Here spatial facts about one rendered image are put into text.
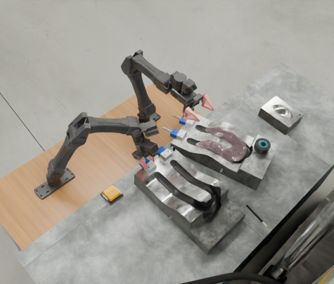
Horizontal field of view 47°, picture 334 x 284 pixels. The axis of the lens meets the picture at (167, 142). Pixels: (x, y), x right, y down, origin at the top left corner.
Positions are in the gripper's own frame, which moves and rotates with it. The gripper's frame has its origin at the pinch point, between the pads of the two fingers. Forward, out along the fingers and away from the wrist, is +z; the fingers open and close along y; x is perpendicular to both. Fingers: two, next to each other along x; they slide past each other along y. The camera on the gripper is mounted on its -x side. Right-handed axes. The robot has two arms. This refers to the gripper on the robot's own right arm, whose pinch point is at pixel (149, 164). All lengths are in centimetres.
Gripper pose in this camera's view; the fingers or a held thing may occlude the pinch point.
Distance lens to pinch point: 188.0
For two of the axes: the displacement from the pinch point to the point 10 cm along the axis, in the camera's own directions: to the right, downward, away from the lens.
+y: 7.1, -5.3, 4.7
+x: -6.4, -2.2, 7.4
